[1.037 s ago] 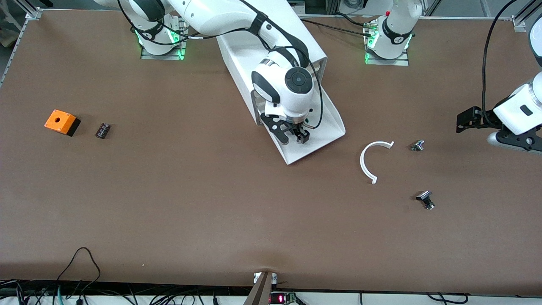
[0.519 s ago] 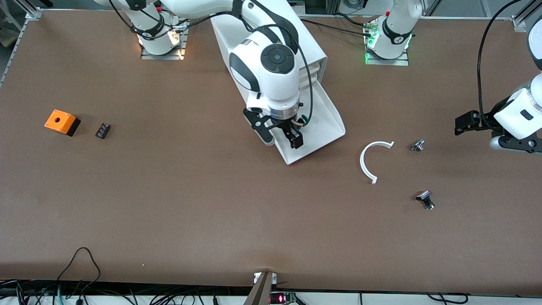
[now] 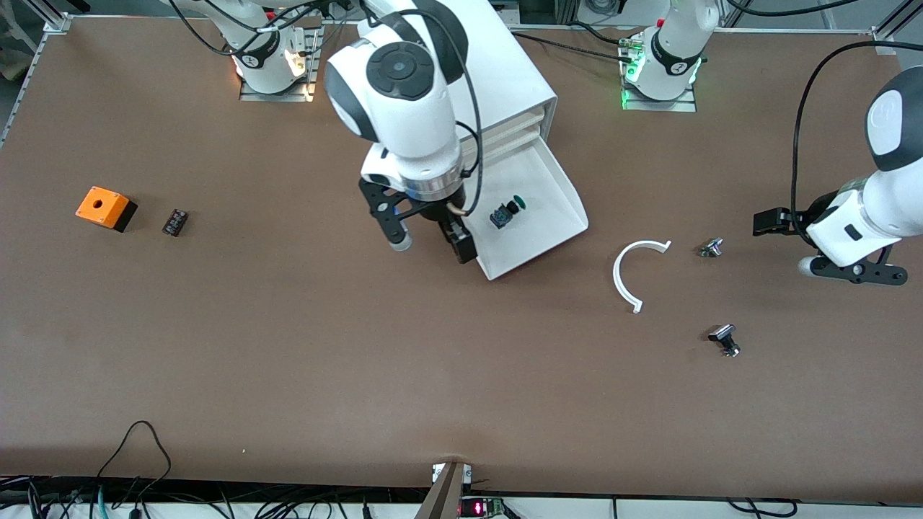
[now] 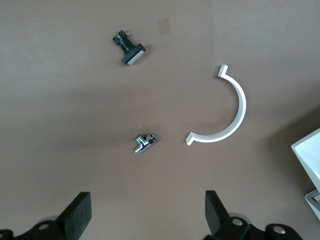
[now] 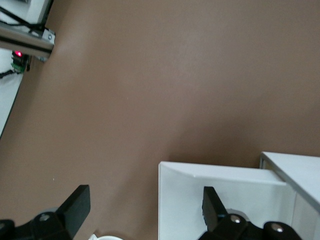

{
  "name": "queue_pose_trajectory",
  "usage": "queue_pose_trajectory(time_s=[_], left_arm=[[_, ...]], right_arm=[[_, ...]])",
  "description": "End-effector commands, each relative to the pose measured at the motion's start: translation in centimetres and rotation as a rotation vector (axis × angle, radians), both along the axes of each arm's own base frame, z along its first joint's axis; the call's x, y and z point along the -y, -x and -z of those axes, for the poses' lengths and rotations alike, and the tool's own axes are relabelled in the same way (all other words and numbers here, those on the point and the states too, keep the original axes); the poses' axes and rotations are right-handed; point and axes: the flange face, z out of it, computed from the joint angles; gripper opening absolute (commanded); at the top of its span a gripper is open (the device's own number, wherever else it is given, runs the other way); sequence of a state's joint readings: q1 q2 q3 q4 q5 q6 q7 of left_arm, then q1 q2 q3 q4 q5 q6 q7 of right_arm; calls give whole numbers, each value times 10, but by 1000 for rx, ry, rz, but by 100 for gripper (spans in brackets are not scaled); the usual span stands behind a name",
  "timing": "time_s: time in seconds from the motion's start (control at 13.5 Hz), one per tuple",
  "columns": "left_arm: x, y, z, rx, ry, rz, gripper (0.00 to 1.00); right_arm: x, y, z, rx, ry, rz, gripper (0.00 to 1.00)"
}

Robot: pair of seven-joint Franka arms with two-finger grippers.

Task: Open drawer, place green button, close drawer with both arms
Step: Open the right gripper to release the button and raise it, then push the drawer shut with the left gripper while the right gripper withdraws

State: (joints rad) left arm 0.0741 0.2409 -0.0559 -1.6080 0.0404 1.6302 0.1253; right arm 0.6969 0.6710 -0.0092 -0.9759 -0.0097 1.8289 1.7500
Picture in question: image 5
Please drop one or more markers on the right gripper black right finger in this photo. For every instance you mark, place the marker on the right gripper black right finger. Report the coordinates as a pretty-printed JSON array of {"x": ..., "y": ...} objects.
[{"x": 212, "y": 212}]

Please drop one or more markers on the white background box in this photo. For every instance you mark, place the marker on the white background box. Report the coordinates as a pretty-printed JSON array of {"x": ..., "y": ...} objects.
[{"x": 37, "y": 10}]

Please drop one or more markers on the aluminium camera post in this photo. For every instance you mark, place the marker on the aluminium camera post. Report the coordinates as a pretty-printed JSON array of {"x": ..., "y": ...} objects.
[{"x": 25, "y": 41}]

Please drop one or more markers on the silver corner bracket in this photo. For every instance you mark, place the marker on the silver corner bracket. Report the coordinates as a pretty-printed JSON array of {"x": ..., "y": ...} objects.
[{"x": 49, "y": 35}]

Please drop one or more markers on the circuit board with red light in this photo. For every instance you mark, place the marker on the circuit board with red light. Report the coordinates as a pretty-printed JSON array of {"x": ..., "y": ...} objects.
[{"x": 18, "y": 61}]

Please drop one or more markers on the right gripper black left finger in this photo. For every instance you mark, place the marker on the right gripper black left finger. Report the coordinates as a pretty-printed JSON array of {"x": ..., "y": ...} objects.
[{"x": 72, "y": 212}]

